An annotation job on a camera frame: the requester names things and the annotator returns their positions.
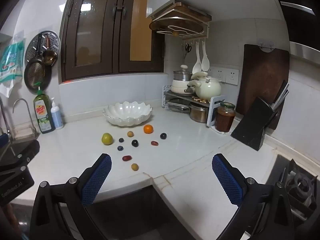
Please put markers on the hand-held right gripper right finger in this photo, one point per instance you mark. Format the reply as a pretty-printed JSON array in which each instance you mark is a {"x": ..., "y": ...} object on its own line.
[{"x": 228, "y": 180}]

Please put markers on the grey corner shelf rack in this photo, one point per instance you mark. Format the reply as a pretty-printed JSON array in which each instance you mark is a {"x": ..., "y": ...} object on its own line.
[{"x": 212, "y": 110}]

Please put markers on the brown framed window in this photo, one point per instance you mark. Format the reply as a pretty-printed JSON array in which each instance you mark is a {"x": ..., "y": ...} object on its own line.
[{"x": 100, "y": 30}]

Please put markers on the white plastic spoon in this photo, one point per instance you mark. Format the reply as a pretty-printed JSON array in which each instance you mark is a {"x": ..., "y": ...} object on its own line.
[{"x": 196, "y": 66}]

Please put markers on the white wall socket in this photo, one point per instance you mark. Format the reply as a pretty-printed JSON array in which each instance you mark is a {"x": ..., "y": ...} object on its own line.
[
  {"x": 232, "y": 77},
  {"x": 218, "y": 74}
]

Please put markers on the brass ladle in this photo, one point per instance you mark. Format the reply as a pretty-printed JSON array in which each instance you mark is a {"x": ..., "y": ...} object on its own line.
[{"x": 48, "y": 56}]

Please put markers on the hanging plastic bag pack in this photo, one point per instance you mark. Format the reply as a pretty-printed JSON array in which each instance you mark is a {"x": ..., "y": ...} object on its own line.
[{"x": 11, "y": 62}]

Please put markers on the black scissors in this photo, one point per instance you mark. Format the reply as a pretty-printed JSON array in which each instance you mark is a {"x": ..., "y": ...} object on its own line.
[{"x": 188, "y": 48}]

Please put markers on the dark wooden cutting board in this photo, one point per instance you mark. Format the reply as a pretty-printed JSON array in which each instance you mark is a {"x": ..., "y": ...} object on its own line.
[{"x": 262, "y": 75}]

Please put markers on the red cherry tomato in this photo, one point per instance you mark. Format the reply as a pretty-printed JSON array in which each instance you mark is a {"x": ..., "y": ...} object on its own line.
[
  {"x": 126, "y": 158},
  {"x": 154, "y": 143}
]

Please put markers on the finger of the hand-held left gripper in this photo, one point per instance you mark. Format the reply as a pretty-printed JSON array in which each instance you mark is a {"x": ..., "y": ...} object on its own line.
[
  {"x": 3, "y": 142},
  {"x": 30, "y": 150}
]

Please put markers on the round mesh strainer pan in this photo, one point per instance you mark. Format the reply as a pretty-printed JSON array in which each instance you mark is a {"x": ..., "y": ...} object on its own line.
[{"x": 36, "y": 76}]

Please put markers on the steel range hood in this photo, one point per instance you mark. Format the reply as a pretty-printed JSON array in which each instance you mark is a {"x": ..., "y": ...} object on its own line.
[{"x": 305, "y": 47}]

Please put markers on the beaded brown cream trivet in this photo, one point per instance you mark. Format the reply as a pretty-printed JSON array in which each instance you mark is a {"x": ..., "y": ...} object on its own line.
[{"x": 200, "y": 100}]

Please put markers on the kitchen knives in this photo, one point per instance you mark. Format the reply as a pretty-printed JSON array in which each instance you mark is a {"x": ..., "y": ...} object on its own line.
[{"x": 281, "y": 95}]

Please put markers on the cream saucepan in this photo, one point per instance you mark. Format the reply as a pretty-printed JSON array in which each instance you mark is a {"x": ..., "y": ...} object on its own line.
[{"x": 178, "y": 86}]

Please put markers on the white pump bottle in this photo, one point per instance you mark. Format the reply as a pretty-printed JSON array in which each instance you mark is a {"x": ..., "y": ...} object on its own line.
[{"x": 57, "y": 116}]

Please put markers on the white scalloped bowl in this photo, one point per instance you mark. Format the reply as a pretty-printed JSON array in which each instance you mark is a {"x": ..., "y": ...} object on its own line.
[{"x": 128, "y": 113}]

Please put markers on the green dish soap bottle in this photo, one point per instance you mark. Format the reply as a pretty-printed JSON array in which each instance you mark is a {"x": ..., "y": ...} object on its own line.
[{"x": 43, "y": 115}]

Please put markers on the small yellow fruit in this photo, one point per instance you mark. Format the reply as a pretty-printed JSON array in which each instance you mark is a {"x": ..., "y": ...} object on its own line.
[
  {"x": 134, "y": 166},
  {"x": 130, "y": 133}
]

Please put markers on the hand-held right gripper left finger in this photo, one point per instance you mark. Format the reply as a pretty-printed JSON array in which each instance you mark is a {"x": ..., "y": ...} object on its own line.
[{"x": 97, "y": 180}]

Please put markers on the orange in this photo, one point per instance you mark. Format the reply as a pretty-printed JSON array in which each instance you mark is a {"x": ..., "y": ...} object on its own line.
[{"x": 148, "y": 129}]

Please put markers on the steel steamer pot with lid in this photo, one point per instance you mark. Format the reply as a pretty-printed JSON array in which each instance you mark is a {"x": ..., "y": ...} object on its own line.
[{"x": 182, "y": 75}]

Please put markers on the glass jar of sauce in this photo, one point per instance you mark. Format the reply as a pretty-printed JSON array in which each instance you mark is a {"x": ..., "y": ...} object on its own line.
[{"x": 225, "y": 120}]

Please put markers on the steel faucet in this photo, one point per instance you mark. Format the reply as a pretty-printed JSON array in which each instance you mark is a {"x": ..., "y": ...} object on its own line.
[{"x": 26, "y": 110}]

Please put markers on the steel frying pan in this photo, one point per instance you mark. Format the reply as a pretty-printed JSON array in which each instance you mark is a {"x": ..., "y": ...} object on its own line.
[{"x": 177, "y": 105}]

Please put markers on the cream kettle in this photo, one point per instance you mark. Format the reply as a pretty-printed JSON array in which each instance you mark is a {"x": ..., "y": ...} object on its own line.
[{"x": 208, "y": 88}]

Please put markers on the perforated steel steamer plate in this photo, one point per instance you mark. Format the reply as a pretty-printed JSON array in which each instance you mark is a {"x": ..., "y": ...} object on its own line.
[{"x": 32, "y": 45}]

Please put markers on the wooden board in rack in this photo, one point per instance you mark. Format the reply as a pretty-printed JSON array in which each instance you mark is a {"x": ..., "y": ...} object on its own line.
[{"x": 190, "y": 8}]

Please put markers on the steel stock pot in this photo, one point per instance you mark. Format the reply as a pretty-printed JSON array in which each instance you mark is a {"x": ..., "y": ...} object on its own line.
[{"x": 197, "y": 113}]

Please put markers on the black knife block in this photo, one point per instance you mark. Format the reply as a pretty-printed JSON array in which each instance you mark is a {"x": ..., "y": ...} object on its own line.
[{"x": 252, "y": 122}]

